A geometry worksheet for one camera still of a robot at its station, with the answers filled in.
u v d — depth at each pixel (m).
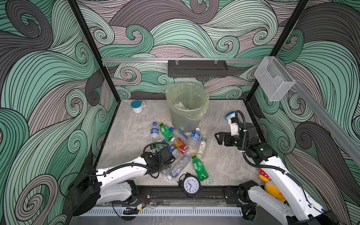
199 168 0.78
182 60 0.93
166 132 0.95
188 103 1.03
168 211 0.70
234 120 0.66
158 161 0.60
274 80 0.78
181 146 0.88
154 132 0.95
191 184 0.75
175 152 0.86
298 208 0.39
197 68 0.95
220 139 0.70
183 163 0.83
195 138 0.91
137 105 1.07
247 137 0.55
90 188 0.40
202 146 0.87
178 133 0.99
